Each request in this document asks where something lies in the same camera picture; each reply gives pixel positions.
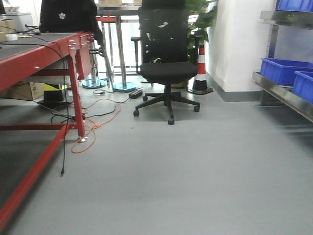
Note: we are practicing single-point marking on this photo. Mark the stainless steel shelf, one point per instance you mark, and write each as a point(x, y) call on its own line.
point(270, 90)

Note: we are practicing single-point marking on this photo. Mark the chrome stanchion with blue base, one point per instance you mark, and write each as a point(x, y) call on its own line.
point(123, 86)

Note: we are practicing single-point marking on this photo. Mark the orange white traffic cone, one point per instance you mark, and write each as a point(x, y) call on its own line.
point(200, 80)

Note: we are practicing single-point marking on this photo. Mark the black office chair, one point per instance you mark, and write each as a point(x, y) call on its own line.
point(164, 40)

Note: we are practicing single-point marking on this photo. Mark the green potted plant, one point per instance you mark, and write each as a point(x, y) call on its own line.
point(202, 13)

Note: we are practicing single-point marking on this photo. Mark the cardboard box under workbench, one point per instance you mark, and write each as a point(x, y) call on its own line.
point(24, 91)

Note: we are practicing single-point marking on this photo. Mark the black bag on workbench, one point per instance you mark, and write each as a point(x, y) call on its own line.
point(61, 16)

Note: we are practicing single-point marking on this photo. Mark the red metal workbench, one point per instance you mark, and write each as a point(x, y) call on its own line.
point(51, 54)

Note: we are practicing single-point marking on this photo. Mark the blue plastic bin near edge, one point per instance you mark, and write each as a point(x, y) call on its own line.
point(303, 85)

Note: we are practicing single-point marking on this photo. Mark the white tape roll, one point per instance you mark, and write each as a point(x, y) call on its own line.
point(11, 37)

